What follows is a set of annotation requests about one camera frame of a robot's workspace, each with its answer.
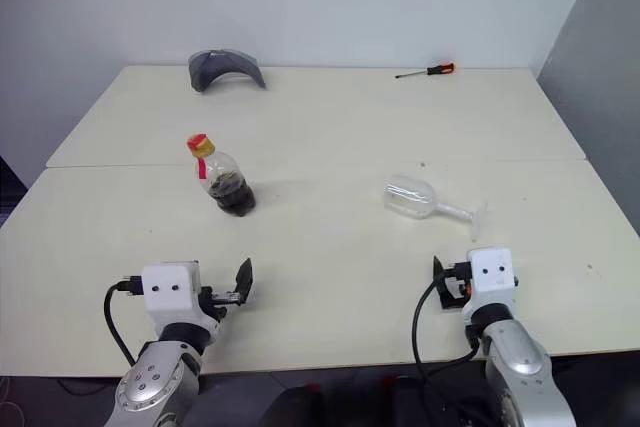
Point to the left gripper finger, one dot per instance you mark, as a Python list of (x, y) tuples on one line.
[(244, 277)]

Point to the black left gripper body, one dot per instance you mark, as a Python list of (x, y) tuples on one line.
[(220, 299)]

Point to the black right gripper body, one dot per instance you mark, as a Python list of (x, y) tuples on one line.
[(457, 269)]

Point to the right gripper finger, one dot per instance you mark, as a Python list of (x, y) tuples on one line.
[(438, 272)]

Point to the clear cola bottle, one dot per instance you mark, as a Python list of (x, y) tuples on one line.
[(235, 197)]

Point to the clear plastic wine glass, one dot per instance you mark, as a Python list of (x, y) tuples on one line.
[(410, 194)]

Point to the red yellow bottle cap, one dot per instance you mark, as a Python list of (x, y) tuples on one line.
[(197, 140)]

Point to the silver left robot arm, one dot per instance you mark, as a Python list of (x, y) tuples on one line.
[(150, 382)]

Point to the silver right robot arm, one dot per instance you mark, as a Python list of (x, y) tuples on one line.
[(520, 362)]

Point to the dark rounded shape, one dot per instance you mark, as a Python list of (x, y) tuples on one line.
[(295, 407), (415, 402)]

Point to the grey baseball cap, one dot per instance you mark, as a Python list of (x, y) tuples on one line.
[(200, 72)]

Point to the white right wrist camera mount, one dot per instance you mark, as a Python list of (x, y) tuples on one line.
[(492, 287)]

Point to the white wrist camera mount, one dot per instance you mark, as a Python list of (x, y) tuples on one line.
[(165, 277), (492, 287)]

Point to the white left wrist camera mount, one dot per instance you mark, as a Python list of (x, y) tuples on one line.
[(165, 277)]

